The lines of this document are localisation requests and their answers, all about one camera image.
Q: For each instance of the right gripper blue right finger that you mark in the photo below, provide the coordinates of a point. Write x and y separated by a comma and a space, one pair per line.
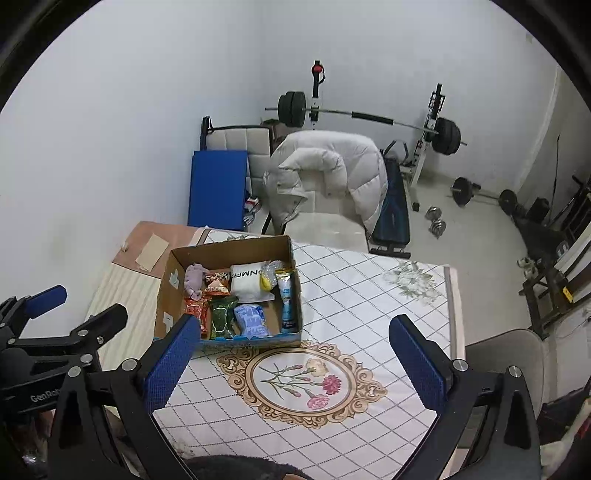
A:
450, 392

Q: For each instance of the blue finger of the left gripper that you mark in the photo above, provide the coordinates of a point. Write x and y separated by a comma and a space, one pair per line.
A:
44, 299
88, 337

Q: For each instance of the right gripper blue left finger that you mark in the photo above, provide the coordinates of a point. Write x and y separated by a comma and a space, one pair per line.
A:
142, 386

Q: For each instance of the red snack packet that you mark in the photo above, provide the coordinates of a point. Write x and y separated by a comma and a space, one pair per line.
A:
200, 310

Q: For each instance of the green snack packet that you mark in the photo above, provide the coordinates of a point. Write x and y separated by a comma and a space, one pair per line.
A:
223, 316

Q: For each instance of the light blue tissue pack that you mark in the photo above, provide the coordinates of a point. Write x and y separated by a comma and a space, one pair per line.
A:
251, 321

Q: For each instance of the orange snack packet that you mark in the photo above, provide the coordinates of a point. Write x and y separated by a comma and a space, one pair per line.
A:
216, 283

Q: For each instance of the cardboard box with blue outside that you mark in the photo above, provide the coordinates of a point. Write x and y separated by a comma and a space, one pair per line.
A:
293, 276

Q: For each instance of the white soft pack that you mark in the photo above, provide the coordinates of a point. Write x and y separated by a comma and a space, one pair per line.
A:
245, 284

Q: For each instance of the silver yellow scrubbing sponge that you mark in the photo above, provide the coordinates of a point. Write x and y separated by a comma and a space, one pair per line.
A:
267, 274

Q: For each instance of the blue tube packet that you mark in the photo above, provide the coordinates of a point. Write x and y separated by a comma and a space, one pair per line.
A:
284, 278

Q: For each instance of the grey chair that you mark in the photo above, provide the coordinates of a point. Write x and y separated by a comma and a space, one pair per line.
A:
521, 348

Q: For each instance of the beige paper sheet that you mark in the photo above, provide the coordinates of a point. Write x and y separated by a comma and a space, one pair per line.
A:
151, 253

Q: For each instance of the dark wooden shelf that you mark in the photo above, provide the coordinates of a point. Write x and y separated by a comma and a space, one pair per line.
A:
555, 288

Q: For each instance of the chrome dumbbell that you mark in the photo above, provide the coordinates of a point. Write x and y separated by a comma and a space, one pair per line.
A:
438, 227
433, 214

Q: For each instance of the black weight bench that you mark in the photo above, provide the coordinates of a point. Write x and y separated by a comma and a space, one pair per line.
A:
391, 235

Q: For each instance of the floor barbell black plates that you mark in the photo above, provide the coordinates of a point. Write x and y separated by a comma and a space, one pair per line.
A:
463, 191

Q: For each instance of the white padded chair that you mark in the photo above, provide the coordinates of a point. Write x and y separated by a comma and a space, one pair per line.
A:
327, 221

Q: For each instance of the blue folded mat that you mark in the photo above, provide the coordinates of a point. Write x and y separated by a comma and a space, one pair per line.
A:
217, 189

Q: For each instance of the white weight rack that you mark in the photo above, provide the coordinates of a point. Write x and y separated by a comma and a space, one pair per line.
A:
421, 148

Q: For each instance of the white puffer jacket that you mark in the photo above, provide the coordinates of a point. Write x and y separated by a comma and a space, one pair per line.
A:
338, 172

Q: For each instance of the white cushioned chair by wall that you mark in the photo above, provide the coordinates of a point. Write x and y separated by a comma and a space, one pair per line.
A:
257, 141

